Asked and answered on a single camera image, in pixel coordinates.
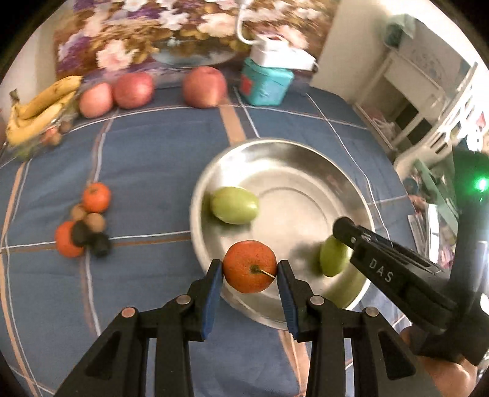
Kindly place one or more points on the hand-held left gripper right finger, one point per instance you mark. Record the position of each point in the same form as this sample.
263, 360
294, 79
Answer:
287, 299

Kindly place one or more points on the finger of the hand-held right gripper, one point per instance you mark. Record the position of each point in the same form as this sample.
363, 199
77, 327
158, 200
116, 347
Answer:
345, 231

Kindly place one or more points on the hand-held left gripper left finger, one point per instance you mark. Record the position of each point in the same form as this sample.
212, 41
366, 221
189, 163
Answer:
212, 301

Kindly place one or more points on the small green mango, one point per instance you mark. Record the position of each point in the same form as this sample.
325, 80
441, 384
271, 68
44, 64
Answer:
333, 259

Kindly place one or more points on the tangerine with stem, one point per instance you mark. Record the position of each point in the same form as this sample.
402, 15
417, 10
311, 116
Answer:
246, 267

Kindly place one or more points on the round metal plate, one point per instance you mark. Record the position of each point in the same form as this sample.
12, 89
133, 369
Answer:
290, 179

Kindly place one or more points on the small dark fruit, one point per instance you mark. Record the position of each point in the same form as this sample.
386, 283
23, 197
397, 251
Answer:
81, 234
101, 245

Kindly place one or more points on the small brown kiwi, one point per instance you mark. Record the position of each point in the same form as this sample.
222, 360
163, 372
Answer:
94, 222
77, 212

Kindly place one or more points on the person's right hand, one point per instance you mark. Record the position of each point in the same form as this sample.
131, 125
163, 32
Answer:
443, 376

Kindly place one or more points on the large green mango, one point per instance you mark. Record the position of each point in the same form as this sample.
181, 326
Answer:
233, 206

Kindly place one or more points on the white shelf unit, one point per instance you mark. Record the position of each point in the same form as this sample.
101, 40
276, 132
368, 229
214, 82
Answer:
416, 84

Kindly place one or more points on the teal box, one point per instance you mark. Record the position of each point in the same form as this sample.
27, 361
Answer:
265, 84

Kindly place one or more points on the white power adapter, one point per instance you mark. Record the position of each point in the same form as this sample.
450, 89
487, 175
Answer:
280, 53

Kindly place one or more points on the red apple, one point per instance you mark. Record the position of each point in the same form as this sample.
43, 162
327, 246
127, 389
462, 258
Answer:
204, 87
95, 100
133, 91

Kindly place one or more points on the small red fruit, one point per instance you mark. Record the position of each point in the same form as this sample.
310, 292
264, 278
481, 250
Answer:
51, 137

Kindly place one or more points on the clear plastic container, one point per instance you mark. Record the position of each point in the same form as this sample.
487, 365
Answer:
34, 149

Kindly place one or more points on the floral painting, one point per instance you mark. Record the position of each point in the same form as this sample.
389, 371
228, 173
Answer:
152, 34

